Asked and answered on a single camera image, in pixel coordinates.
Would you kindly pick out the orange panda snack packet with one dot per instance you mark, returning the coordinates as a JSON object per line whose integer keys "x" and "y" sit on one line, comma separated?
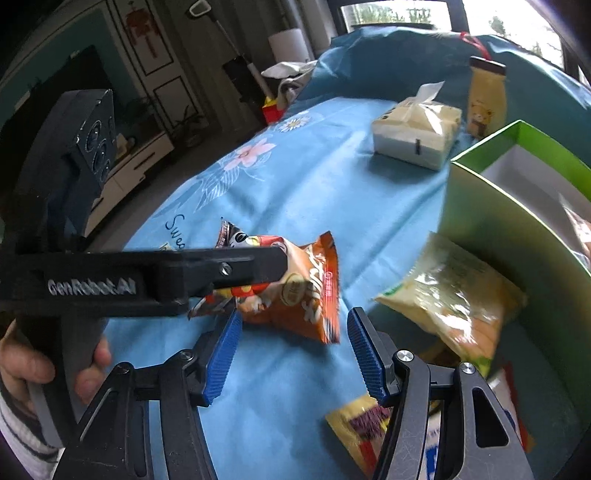
{"x": 304, "y": 295}

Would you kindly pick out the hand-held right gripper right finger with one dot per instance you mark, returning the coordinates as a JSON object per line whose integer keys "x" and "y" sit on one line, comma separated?
{"x": 367, "y": 355}

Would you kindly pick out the white television cabinet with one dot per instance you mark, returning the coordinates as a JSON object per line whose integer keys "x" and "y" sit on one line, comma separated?
{"x": 138, "y": 161}

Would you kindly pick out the person's left forearm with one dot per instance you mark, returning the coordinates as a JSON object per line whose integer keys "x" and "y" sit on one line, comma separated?
{"x": 23, "y": 438}

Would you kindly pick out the yellow bear-print bottle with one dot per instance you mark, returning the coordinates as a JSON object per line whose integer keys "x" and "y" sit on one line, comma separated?
{"x": 485, "y": 101}

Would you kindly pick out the red wall hanging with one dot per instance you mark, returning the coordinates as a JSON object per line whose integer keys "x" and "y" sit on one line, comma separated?
{"x": 143, "y": 27}

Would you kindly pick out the red yellow carton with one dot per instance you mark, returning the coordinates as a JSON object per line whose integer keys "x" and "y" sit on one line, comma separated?
{"x": 272, "y": 110}

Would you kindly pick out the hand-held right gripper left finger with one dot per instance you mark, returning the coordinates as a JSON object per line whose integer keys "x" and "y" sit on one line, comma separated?
{"x": 221, "y": 360}

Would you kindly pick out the green cardboard box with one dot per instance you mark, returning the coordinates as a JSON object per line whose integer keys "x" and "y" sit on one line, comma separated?
{"x": 485, "y": 217}

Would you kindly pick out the pale green snack packet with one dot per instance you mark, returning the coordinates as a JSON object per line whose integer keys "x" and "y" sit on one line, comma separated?
{"x": 452, "y": 295}

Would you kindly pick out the white cylinder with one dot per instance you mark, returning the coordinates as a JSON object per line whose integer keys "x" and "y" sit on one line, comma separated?
{"x": 288, "y": 46}

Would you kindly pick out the black television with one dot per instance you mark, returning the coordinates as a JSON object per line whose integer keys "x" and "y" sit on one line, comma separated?
{"x": 46, "y": 83}

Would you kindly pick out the blue floral blanket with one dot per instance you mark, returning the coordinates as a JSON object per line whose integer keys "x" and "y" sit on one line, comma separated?
{"x": 300, "y": 184}

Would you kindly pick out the window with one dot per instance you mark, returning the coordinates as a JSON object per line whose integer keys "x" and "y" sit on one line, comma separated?
{"x": 401, "y": 11}

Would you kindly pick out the cream tissue pack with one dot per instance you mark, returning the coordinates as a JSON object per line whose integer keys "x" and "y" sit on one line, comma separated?
{"x": 415, "y": 134}

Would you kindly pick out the potted plant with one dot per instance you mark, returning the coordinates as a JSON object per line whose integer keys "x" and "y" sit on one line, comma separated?
{"x": 138, "y": 115}
{"x": 187, "y": 127}

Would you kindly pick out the person's left hand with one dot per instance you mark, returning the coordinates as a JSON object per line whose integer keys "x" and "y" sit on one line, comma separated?
{"x": 23, "y": 364}

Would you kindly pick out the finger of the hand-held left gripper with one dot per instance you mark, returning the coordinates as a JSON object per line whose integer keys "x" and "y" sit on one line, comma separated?
{"x": 240, "y": 267}

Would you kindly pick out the pale orange snack packet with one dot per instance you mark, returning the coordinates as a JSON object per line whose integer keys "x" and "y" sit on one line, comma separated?
{"x": 577, "y": 230}

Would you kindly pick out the yellow purple snack packet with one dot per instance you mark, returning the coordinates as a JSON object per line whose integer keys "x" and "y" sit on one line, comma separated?
{"x": 351, "y": 424}

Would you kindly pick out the stick vacuum cleaner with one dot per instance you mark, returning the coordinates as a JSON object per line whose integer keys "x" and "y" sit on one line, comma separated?
{"x": 242, "y": 78}

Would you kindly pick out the white grey cloth pile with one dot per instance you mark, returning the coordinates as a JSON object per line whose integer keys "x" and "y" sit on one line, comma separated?
{"x": 288, "y": 76}

